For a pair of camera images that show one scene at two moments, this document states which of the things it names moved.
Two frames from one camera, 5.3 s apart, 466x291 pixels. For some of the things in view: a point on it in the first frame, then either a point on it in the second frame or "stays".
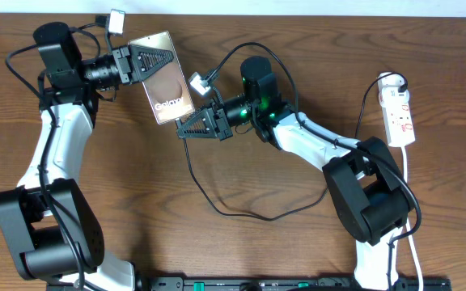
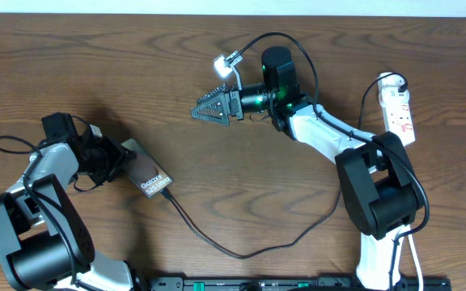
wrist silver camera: x=200 y=84 → x=219 y=64
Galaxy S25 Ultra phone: x=167 y=90 → x=147 y=176
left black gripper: x=133 y=70 → x=116 y=158
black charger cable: x=405 y=90 → x=404 y=84
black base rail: x=277 y=284 stays
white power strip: x=394 y=94 stays
